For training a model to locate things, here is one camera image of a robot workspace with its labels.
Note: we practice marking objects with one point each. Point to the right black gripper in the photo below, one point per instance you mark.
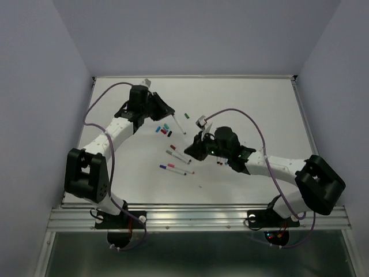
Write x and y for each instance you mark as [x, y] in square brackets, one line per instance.
[195, 150]

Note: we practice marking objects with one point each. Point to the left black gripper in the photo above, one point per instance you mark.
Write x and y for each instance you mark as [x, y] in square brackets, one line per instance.
[164, 109]

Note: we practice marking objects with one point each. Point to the brown capped marker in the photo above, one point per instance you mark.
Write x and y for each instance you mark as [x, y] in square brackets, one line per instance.
[174, 148]

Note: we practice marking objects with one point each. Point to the dark green capped marker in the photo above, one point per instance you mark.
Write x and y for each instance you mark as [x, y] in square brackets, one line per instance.
[179, 124]

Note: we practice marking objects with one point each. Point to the grey capped marker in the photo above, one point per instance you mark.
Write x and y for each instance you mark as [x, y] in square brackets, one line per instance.
[179, 156]

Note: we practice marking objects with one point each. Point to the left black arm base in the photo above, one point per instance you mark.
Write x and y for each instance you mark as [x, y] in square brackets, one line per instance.
[123, 232]

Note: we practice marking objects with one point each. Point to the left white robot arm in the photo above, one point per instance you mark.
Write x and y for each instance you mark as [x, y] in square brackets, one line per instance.
[87, 174]

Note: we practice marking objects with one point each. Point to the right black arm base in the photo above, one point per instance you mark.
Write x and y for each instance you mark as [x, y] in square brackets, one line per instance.
[274, 227]

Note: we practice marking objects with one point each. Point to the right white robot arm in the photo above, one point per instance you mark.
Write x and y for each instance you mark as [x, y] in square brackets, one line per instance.
[318, 186]

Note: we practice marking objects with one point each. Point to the pink capped marker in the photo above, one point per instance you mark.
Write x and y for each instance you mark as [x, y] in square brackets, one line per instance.
[178, 168]

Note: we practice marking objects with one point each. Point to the purple capped marker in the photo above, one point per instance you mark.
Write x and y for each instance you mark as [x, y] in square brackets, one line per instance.
[171, 169]

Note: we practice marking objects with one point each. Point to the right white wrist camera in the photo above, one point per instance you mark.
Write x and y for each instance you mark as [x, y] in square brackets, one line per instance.
[203, 124]

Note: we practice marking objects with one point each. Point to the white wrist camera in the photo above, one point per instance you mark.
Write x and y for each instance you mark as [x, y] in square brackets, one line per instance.
[146, 82]
[203, 124]

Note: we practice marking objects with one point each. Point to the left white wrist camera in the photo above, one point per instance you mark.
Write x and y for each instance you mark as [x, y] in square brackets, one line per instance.
[146, 82]

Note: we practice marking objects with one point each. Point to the aluminium front rail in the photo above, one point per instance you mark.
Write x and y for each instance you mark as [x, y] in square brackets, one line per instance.
[160, 217]

